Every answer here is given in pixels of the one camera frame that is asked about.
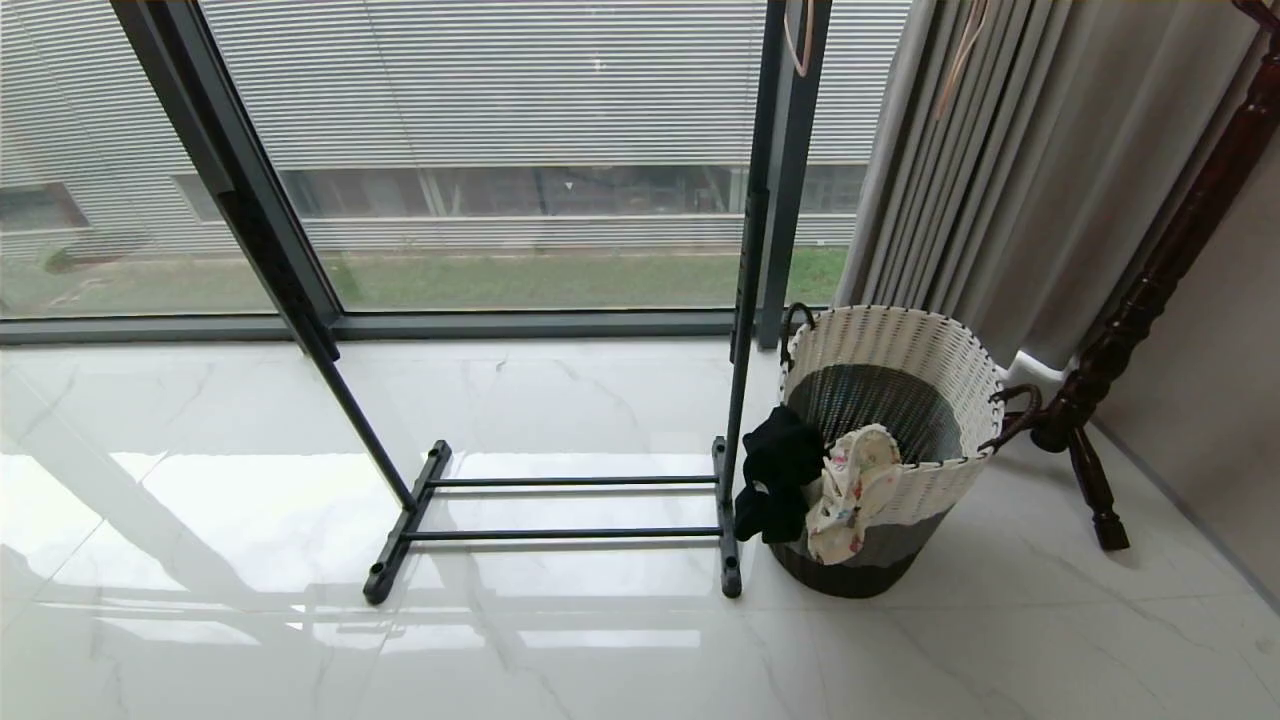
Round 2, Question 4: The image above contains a beige curtain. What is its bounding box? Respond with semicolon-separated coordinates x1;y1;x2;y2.
833;0;1276;373

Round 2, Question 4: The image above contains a dark brown wooden coat stand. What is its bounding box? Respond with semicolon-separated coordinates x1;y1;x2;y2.
1028;0;1280;553

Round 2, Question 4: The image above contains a white laundry basket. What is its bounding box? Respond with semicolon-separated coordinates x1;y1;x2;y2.
770;302;1044;601

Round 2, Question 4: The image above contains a pink clothes hanger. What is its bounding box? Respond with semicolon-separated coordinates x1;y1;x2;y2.
934;0;993;123
782;0;815;79

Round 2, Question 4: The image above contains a black clothes rack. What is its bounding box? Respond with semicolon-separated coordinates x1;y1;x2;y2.
110;0;791;607

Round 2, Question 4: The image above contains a window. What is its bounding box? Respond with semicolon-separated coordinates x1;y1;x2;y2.
0;0;913;349

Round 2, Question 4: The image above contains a black garment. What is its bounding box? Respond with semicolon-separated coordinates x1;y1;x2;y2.
733;404;829;546

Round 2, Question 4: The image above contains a cream printed garment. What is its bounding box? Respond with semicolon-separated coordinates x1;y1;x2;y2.
805;423;904;567

